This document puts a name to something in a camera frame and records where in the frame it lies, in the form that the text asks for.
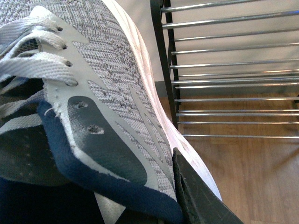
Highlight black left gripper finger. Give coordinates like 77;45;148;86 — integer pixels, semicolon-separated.
172;148;242;224

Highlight grey knit sneaker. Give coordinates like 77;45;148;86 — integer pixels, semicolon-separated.
0;0;221;224

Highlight black metal shoe rack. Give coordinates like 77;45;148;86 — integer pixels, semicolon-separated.
150;0;299;139

